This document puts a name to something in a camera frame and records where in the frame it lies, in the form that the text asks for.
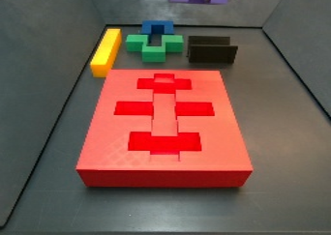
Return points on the red board with cutouts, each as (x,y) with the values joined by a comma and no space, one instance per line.
(165,132)

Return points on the blue U-shaped block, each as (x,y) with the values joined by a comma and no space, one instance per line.
(159,27)

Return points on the green zigzag block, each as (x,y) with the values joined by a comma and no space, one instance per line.
(155,53)

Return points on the yellow long bar block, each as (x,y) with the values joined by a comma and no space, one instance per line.
(106,53)

